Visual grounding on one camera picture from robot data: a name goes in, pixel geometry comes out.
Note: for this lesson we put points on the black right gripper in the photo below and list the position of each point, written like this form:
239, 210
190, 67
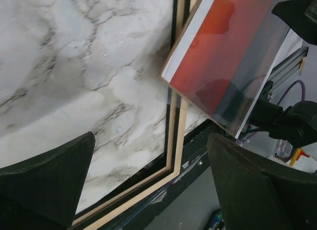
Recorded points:
297, 124

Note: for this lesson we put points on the aluminium extrusion rail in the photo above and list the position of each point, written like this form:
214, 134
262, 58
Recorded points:
285, 70

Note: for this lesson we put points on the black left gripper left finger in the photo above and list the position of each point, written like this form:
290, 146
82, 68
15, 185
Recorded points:
43, 192

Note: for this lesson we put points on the light wooden picture frame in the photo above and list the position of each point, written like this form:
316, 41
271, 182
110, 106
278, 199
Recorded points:
140, 132

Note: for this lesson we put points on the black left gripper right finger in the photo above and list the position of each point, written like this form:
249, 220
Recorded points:
256, 193

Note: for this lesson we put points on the clear acrylic sheet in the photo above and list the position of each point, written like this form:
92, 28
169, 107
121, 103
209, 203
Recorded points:
250, 96

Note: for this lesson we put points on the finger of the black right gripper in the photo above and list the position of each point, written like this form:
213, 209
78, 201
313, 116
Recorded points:
300, 16

